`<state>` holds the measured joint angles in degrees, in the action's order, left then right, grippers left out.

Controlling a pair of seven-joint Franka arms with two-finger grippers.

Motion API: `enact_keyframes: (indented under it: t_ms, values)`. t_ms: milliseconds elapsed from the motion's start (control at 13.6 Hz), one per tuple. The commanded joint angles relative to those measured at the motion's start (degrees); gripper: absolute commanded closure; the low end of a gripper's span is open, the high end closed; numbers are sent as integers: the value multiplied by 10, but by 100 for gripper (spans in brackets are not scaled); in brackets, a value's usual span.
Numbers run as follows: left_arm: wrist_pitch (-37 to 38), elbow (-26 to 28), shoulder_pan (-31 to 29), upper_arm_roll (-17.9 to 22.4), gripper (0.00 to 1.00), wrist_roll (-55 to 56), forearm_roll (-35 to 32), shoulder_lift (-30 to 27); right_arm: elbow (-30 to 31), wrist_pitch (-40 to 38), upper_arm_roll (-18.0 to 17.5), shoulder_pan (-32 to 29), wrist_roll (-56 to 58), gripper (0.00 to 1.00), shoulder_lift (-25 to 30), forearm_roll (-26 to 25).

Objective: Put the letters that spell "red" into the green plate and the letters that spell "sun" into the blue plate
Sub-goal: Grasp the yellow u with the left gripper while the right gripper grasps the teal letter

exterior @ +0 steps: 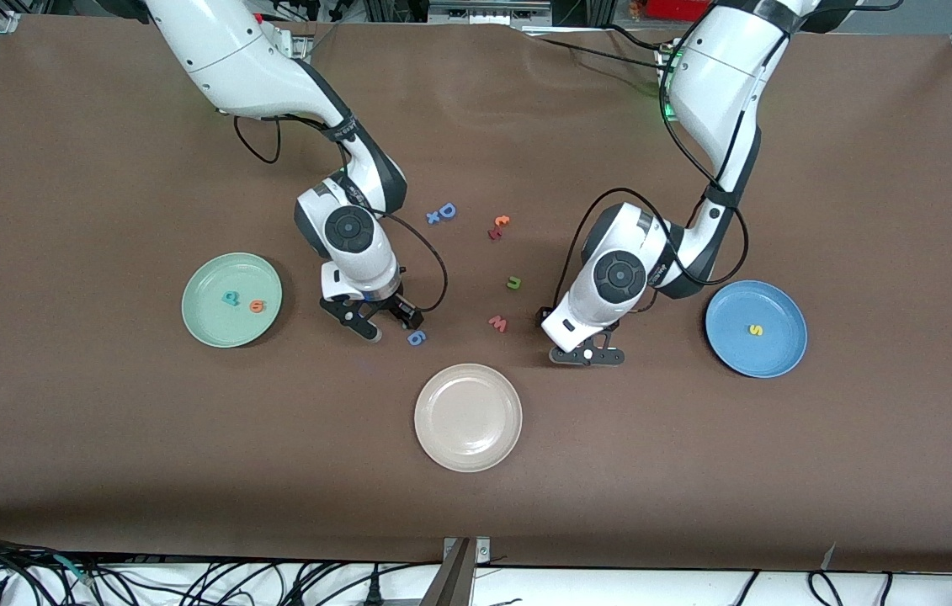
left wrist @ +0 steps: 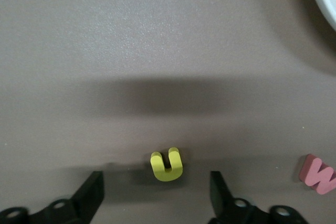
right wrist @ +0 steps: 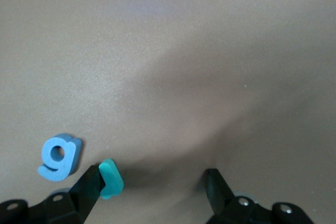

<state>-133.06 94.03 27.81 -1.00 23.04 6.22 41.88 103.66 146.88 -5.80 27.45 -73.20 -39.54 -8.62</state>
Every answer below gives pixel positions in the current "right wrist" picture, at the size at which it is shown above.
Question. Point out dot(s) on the teal foam letter r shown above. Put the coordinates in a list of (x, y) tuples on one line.
[(113, 182)]

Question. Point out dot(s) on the blue foam letter g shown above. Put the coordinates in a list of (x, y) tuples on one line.
[(68, 161)]

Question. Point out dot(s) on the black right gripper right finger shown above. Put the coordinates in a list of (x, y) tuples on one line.
[(218, 195)]

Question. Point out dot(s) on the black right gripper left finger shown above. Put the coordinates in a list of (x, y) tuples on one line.
[(86, 190)]

